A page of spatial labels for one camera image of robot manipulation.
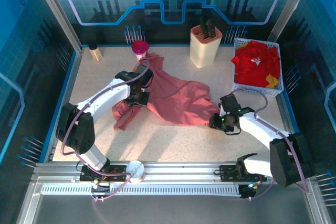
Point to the pink t-shirt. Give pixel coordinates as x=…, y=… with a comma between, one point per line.
x=178, y=98

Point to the cup with pink lid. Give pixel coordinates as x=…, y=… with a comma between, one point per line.
x=140, y=47

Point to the white plastic basket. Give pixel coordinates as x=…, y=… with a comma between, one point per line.
x=274, y=91

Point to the red t-shirt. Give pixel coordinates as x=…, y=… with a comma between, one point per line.
x=252, y=72

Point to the small bottle with black cap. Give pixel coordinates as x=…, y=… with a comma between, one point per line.
x=96, y=53

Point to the cream knife block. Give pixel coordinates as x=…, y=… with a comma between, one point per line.
x=203, y=51

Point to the white tape roll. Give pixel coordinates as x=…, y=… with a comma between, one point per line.
x=135, y=171

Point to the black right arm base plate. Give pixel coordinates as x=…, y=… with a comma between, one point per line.
x=228, y=172

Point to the aluminium rail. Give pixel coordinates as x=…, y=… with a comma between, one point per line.
x=181, y=171

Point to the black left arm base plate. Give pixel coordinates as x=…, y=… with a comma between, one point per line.
x=118, y=170

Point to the aluminium frame post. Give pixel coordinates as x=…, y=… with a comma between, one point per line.
x=56, y=11
x=291, y=6

